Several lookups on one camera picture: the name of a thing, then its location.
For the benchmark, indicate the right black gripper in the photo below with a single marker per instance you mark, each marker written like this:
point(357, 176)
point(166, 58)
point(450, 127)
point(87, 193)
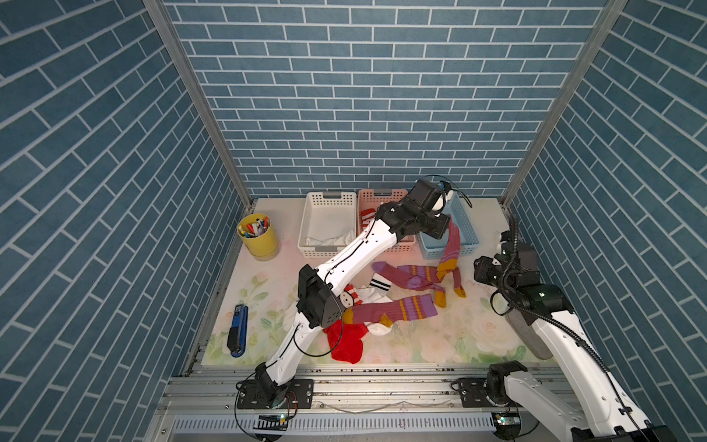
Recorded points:
point(480, 268)

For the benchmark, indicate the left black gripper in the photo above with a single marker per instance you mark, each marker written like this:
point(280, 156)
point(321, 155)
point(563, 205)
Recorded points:
point(441, 222)

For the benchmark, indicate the purple striped sock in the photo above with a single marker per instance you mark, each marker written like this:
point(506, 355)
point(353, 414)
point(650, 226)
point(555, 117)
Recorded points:
point(422, 277)
point(379, 317)

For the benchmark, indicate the red white striped sock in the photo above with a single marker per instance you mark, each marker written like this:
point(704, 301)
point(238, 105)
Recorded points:
point(366, 217)

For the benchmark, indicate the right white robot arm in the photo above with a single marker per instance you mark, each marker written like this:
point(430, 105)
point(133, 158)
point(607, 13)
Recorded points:
point(607, 412)

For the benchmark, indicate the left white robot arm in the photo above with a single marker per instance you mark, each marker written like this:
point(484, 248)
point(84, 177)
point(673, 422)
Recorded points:
point(319, 289)

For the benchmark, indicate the pink plastic basket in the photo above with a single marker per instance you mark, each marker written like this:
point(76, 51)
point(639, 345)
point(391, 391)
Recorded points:
point(370, 198)

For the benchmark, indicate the white plastic basket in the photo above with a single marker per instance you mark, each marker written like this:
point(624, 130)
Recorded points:
point(326, 215)

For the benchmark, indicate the purple striped sock front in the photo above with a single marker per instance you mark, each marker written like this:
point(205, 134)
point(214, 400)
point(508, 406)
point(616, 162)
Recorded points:
point(379, 317)

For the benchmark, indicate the grey oval pad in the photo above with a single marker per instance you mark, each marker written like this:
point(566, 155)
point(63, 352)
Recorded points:
point(528, 336)

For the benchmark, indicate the red santa sock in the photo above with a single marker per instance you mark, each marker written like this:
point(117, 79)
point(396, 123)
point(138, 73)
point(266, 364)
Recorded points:
point(346, 341)

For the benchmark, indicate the yellow pen cup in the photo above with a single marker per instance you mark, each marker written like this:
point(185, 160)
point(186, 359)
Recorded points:
point(259, 237)

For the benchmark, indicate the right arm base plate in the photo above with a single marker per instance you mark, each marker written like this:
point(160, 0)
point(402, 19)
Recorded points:
point(479, 393)

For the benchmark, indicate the aluminium front rail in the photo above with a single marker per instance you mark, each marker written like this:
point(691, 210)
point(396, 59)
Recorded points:
point(368, 402)

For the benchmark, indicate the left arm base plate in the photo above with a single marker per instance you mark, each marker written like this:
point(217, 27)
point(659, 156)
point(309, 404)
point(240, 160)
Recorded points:
point(253, 396)

